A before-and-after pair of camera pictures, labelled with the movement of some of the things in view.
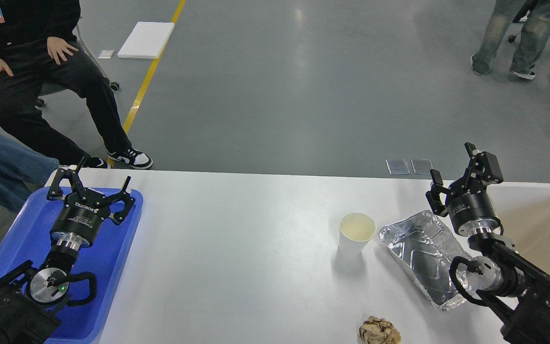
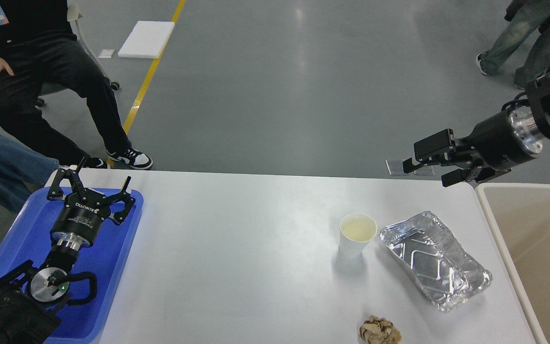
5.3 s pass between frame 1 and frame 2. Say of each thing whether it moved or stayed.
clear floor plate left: stayed
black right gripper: moved
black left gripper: stayed
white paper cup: stayed
